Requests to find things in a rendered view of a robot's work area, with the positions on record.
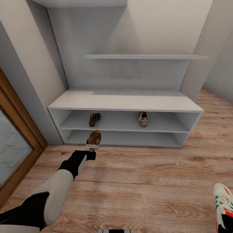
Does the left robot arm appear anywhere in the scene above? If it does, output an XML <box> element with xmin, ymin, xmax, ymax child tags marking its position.
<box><xmin>0</xmin><ymin>144</ymin><xmax>99</xmax><ymax>233</ymax></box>

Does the gym shoe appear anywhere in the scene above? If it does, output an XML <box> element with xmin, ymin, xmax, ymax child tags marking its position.
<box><xmin>137</xmin><ymin>112</ymin><xmax>148</xmax><ymax>126</ymax></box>
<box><xmin>213</xmin><ymin>183</ymin><xmax>233</xmax><ymax>233</ymax></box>

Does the sandal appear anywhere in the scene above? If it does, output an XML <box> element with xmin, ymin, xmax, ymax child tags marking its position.
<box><xmin>89</xmin><ymin>113</ymin><xmax>101</xmax><ymax>127</ymax></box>
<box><xmin>86</xmin><ymin>130</ymin><xmax>101</xmax><ymax>152</ymax></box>

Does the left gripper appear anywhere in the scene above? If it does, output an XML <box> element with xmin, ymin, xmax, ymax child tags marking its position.
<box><xmin>86</xmin><ymin>151</ymin><xmax>96</xmax><ymax>160</ymax></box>

